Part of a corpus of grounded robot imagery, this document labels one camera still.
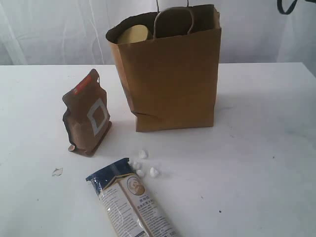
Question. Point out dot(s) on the noodle packet blue and white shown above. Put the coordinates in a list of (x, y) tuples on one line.
[(132, 210)]

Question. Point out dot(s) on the white background curtain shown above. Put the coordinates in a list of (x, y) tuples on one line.
[(43, 32)]

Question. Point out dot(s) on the clear jar with gold lid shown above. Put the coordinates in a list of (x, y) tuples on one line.
[(136, 33)]

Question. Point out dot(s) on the brown paper shopping bag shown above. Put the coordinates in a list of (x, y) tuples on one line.
[(170, 81)]

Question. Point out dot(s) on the brown kraft coffee pouch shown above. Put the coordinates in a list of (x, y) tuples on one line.
[(86, 119)]

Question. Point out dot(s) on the torn clear plastic scrap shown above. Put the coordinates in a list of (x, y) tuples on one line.
[(57, 172)]

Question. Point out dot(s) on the white crumpled paper bit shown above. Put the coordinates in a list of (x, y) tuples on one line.
[(143, 154), (140, 173), (136, 165), (153, 172)]

